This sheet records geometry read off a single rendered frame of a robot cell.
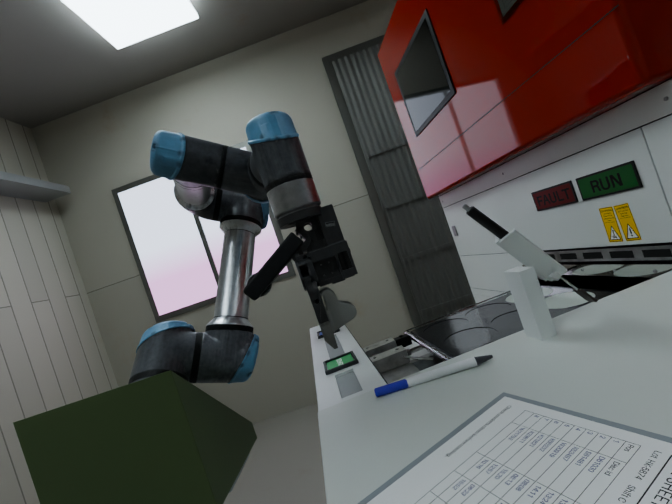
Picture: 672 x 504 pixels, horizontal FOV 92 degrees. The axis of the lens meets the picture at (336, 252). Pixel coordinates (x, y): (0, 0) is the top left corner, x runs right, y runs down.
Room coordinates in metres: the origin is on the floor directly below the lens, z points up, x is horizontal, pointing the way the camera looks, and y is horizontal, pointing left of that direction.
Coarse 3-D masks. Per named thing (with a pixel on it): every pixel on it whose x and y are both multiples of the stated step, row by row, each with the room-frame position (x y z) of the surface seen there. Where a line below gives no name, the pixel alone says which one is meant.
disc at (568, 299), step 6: (558, 294) 0.71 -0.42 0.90; (564, 294) 0.69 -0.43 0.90; (570, 294) 0.68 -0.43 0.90; (576, 294) 0.67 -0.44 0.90; (594, 294) 0.64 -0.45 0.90; (546, 300) 0.69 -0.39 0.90; (552, 300) 0.68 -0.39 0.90; (558, 300) 0.67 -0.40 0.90; (564, 300) 0.66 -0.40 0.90; (570, 300) 0.65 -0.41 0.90; (576, 300) 0.64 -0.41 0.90; (582, 300) 0.63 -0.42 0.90; (552, 306) 0.65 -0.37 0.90; (558, 306) 0.64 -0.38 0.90; (564, 306) 0.63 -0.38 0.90; (570, 306) 0.62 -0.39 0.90
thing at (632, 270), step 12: (564, 264) 0.76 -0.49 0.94; (576, 264) 0.73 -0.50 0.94; (588, 264) 0.70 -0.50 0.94; (600, 264) 0.67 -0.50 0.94; (612, 264) 0.64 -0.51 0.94; (624, 264) 0.62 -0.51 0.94; (636, 264) 0.60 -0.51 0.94; (648, 264) 0.58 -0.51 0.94; (660, 264) 0.56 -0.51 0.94; (624, 276) 0.63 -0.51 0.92; (636, 276) 0.60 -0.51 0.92; (648, 276) 0.58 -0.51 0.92
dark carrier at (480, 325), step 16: (560, 288) 0.74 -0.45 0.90; (480, 304) 0.82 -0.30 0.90; (496, 304) 0.78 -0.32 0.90; (512, 304) 0.74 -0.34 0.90; (448, 320) 0.79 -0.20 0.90; (464, 320) 0.75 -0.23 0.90; (480, 320) 0.71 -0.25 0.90; (496, 320) 0.68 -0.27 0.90; (512, 320) 0.65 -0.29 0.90; (432, 336) 0.71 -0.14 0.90; (448, 336) 0.68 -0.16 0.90; (464, 336) 0.65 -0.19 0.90; (480, 336) 0.63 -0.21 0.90; (496, 336) 0.60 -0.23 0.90; (448, 352) 0.60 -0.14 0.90; (464, 352) 0.58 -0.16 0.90
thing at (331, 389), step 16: (336, 336) 0.77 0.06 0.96; (352, 336) 0.70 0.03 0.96; (320, 352) 0.66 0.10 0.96; (336, 352) 0.64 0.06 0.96; (320, 368) 0.57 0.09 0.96; (352, 368) 0.51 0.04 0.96; (368, 368) 0.49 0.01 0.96; (320, 384) 0.49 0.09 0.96; (336, 384) 0.47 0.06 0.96; (352, 384) 0.46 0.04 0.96; (368, 384) 0.44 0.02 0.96; (384, 384) 0.42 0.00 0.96; (320, 400) 0.44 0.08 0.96; (336, 400) 0.42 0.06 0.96
